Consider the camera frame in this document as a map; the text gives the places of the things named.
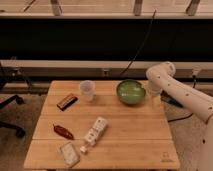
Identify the green ceramic bowl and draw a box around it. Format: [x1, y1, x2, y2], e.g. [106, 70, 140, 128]
[116, 79, 146, 105]

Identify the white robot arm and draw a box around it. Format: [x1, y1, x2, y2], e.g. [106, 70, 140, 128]
[146, 62, 213, 171]

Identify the blue black floor object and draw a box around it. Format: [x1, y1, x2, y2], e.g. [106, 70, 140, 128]
[161, 95, 183, 108]

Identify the white tube bottle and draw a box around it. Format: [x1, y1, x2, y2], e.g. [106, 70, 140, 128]
[80, 117, 108, 154]

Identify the clear plastic cup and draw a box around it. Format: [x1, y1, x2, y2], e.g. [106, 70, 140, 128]
[79, 80, 95, 102]

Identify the brown chocolate bar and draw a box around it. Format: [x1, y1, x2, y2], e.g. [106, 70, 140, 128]
[57, 94, 78, 111]

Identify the red snack packet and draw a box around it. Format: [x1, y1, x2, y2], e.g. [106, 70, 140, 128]
[53, 125, 74, 140]

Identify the clear wrapped snack packet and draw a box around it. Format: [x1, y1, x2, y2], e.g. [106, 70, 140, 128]
[60, 143, 80, 167]

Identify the black floor cable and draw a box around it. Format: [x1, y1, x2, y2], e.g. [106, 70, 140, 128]
[167, 112, 194, 123]

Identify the black hanging cable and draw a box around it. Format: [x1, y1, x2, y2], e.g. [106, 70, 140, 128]
[119, 9, 158, 77]

